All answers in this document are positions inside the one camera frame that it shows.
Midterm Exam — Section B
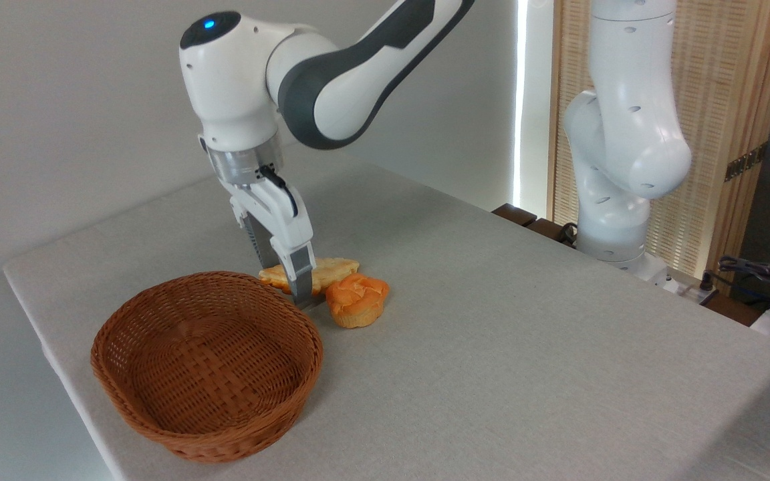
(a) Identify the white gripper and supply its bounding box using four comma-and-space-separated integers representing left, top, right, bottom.
227, 178, 318, 307

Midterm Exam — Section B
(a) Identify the flat pale braided bread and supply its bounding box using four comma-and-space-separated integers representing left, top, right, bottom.
258, 257, 360, 297

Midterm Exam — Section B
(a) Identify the round orange bread bun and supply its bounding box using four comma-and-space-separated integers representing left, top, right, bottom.
326, 273, 390, 329

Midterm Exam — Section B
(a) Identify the brown woven wicker basket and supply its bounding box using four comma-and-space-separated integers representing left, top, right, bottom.
90, 271, 324, 464

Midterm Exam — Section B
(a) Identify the grey tablecloth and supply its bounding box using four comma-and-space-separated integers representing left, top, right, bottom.
3, 157, 770, 481

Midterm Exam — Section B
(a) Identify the dark metal screen hinge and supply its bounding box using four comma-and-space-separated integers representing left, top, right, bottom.
724, 144, 767, 182

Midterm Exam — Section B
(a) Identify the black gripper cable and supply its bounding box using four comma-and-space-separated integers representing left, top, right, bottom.
258, 165, 299, 218

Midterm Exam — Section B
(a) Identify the tangled dark cable bundle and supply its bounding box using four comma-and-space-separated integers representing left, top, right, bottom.
716, 247, 770, 316

